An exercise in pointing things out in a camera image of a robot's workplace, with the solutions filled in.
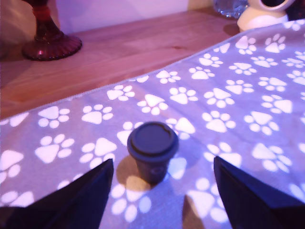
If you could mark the paw print cloth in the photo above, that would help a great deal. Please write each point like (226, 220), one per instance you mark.
(238, 107)

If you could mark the small white round camera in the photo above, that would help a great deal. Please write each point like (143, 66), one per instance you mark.
(257, 19)

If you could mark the large clear water bottle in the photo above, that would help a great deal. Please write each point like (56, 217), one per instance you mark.
(228, 9)

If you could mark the red glass goblet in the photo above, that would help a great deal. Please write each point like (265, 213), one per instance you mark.
(47, 43)

